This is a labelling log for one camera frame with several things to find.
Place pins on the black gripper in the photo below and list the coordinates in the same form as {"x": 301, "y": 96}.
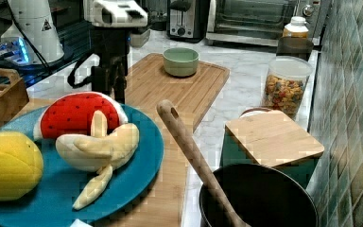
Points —
{"x": 112, "y": 46}

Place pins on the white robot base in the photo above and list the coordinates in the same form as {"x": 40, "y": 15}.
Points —
{"x": 32, "y": 39}

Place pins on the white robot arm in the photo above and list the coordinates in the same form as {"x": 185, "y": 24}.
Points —
{"x": 112, "y": 21}

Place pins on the wooden drawer cabinet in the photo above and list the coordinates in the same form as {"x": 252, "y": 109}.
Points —
{"x": 160, "y": 205}

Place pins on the bamboo cutting board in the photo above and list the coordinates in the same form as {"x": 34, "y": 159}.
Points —
{"x": 148, "y": 84}

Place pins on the plush watermelon slice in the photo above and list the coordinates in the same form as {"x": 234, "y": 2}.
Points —
{"x": 74, "y": 113}

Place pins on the green ceramic bowl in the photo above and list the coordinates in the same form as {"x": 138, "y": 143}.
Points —
{"x": 181, "y": 61}

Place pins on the plush peeled banana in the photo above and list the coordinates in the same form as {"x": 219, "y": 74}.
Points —
{"x": 98, "y": 152}

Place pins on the black two-slot toaster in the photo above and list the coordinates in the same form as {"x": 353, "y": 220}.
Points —
{"x": 187, "y": 19}

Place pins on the plush yellow lemon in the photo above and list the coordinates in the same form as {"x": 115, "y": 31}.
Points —
{"x": 21, "y": 165}

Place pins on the blue plate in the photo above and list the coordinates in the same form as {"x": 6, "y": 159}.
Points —
{"x": 50, "y": 203}

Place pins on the silver toaster oven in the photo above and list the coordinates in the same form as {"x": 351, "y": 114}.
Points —
{"x": 262, "y": 22}

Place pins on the teal canister with bamboo lid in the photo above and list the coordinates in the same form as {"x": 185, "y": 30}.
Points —
{"x": 271, "y": 138}

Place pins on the clear cereal container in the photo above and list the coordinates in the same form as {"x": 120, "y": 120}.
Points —
{"x": 285, "y": 84}

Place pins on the dark grey cup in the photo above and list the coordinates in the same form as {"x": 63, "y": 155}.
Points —
{"x": 295, "y": 47}

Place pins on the white-lidded spice bottle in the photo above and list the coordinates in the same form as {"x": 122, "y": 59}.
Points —
{"x": 296, "y": 28}

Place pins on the black pot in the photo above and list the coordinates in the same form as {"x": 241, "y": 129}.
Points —
{"x": 266, "y": 197}

